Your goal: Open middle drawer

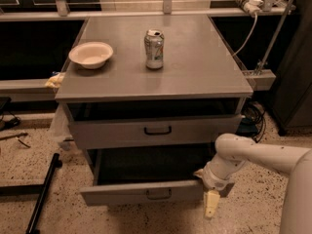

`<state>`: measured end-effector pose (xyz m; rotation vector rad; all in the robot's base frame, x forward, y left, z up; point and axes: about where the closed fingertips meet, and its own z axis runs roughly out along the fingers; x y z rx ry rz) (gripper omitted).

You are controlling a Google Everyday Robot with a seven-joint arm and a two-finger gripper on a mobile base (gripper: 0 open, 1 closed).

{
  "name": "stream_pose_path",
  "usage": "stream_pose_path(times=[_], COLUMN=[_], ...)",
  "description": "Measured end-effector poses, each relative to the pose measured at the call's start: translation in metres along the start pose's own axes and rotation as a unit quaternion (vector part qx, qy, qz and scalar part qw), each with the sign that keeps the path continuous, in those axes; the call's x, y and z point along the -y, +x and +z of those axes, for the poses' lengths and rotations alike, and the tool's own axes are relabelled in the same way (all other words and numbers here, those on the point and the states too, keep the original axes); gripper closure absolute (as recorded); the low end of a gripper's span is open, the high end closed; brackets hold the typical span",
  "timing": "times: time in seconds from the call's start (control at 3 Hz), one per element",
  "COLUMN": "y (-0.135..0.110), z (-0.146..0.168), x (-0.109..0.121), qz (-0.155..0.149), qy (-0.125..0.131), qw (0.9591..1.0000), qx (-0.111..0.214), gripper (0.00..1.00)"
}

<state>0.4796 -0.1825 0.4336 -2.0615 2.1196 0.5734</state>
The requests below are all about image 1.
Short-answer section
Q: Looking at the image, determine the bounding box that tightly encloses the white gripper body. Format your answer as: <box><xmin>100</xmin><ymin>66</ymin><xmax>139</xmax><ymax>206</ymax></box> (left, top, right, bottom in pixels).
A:
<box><xmin>202</xmin><ymin>163</ymin><xmax>234</xmax><ymax>191</ymax></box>

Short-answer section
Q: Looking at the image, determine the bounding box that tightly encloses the grey drawer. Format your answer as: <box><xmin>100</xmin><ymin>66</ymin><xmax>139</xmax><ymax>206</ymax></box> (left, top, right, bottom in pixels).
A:
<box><xmin>69</xmin><ymin>114</ymin><xmax>242</xmax><ymax>149</ymax></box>
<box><xmin>80</xmin><ymin>143</ymin><xmax>215</xmax><ymax>206</ymax></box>

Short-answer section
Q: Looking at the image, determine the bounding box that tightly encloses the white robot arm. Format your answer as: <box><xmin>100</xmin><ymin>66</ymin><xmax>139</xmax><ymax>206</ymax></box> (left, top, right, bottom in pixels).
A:
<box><xmin>194</xmin><ymin>134</ymin><xmax>312</xmax><ymax>234</ymax></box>

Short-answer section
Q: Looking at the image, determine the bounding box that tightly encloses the grey top drawer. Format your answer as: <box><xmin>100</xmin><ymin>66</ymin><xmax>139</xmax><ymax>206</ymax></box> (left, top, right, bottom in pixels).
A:
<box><xmin>69</xmin><ymin>114</ymin><xmax>242</xmax><ymax>149</ymax></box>

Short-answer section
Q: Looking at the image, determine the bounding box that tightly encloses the silver soda can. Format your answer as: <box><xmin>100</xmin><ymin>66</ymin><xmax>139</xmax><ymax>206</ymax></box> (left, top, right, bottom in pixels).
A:
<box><xmin>144</xmin><ymin>29</ymin><xmax>164</xmax><ymax>69</ymax></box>

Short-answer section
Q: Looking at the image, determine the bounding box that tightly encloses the black metal stand leg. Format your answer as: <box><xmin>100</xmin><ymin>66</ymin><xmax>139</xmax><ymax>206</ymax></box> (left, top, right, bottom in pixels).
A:
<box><xmin>25</xmin><ymin>153</ymin><xmax>62</xmax><ymax>234</ymax></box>

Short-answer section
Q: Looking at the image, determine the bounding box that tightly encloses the clear plastic bag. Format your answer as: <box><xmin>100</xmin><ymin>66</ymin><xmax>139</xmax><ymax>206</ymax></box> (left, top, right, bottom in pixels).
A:
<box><xmin>49</xmin><ymin>105</ymin><xmax>72</xmax><ymax>151</ymax></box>

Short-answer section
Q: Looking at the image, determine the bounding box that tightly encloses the white bowl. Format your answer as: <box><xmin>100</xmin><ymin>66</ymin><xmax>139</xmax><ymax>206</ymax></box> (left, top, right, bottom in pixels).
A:
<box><xmin>68</xmin><ymin>42</ymin><xmax>113</xmax><ymax>70</ymax></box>

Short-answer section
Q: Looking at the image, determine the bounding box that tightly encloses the yellow cloth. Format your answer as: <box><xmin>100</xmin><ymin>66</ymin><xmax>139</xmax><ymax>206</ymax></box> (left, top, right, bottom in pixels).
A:
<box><xmin>45</xmin><ymin>72</ymin><xmax>64</xmax><ymax>89</ymax></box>

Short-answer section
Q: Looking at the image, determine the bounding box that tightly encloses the white power strip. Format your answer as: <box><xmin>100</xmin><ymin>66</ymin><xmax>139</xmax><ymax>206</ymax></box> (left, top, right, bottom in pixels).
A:
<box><xmin>234</xmin><ymin>0</ymin><xmax>263</xmax><ymax>18</ymax></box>

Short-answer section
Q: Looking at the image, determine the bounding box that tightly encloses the black cable bundle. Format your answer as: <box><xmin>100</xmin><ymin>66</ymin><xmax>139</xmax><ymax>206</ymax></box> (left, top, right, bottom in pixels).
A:
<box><xmin>238</xmin><ymin>100</ymin><xmax>267</xmax><ymax>144</ymax></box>

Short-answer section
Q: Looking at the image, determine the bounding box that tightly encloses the white power cable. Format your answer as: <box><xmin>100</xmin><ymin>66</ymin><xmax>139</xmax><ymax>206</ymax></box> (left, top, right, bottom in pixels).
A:
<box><xmin>231</xmin><ymin>13</ymin><xmax>259</xmax><ymax>58</ymax></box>

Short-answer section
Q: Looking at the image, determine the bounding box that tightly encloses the grey metal rail frame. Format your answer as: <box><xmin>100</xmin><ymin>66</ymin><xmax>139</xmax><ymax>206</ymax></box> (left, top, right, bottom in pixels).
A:
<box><xmin>0</xmin><ymin>0</ymin><xmax>303</xmax><ymax>103</ymax></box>

